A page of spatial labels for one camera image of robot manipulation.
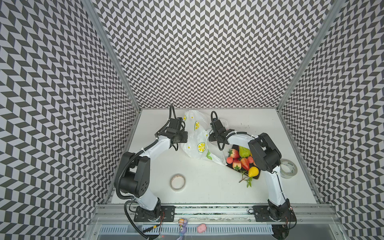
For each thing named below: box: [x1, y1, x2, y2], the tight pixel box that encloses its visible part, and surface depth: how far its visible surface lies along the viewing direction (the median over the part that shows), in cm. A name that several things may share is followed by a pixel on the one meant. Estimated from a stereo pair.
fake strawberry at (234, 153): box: [228, 148, 240, 159], surface depth 91 cm
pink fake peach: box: [226, 156, 234, 164], surface depth 89 cm
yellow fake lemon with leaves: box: [246, 166, 259, 188], surface depth 82 cm
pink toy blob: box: [197, 224, 207, 234], surface depth 69 cm
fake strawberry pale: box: [232, 161, 242, 170], surface depth 86 cm
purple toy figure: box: [177, 218, 188, 240], surface depth 68 cm
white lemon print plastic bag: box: [180, 109, 228, 166], surface depth 91 cm
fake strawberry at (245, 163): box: [240, 157, 250, 171], surface depth 86 cm
